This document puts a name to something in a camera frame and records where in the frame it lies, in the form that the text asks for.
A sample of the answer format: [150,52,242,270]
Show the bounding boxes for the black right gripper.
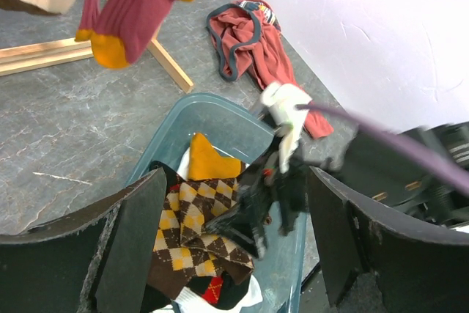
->
[204,155,322,259]

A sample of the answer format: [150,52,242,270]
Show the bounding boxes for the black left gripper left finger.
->
[1,169,166,312]

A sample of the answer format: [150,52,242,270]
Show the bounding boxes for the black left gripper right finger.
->
[308,171,468,312]

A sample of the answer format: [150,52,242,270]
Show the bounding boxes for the brown argyle sock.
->
[146,199,256,301]
[160,178,237,244]

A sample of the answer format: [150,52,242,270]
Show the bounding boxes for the mustard yellow sock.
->
[188,133,246,181]

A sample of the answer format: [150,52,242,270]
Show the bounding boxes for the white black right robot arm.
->
[203,124,468,259]

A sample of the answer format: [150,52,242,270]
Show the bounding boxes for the blue translucent plastic basin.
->
[127,93,306,312]

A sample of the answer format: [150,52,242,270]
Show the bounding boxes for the red garment pile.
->
[205,0,335,141]

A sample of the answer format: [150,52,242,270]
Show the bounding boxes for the wooden clothes rack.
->
[1,32,194,93]

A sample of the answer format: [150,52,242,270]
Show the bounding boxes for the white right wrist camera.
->
[260,82,311,174]

